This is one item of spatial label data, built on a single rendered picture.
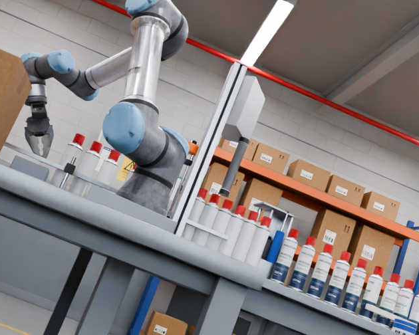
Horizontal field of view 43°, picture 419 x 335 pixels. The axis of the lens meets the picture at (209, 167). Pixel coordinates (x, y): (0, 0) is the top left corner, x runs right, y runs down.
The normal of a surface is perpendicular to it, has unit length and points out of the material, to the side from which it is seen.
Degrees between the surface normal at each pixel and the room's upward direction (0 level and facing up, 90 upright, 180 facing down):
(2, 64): 90
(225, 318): 90
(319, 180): 90
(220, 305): 90
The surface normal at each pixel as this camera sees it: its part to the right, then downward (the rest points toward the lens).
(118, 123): -0.50, -0.30
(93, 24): 0.18, -0.18
